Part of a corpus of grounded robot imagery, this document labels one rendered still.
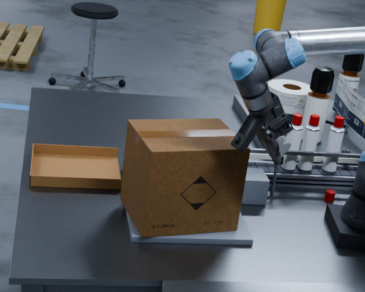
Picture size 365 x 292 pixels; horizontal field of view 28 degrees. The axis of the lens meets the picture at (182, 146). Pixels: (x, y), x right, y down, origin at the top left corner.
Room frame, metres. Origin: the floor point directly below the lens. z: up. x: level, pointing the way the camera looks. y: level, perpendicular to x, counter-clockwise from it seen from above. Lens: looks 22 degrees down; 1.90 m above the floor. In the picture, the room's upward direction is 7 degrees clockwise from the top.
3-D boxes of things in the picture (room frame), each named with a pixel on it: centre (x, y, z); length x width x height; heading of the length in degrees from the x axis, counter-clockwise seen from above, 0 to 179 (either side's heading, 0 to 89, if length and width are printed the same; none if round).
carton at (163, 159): (1.98, -0.01, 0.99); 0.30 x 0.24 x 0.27; 113
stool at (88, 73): (5.51, 0.83, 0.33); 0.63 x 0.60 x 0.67; 0
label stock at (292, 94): (2.90, -0.42, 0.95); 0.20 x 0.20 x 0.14
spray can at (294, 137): (2.38, -0.38, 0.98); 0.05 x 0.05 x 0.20
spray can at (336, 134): (2.41, -0.53, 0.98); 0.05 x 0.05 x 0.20
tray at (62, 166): (2.23, 0.35, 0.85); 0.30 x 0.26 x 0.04; 101
